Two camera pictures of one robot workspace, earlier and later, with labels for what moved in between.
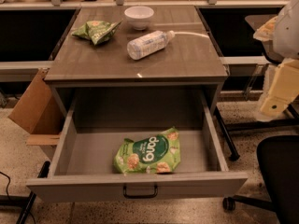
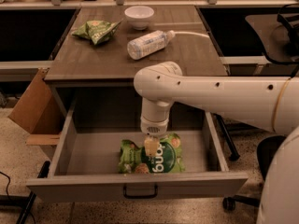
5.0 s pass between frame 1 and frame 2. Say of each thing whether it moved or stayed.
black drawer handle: stayed
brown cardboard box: stayed
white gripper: moved
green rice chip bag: stayed
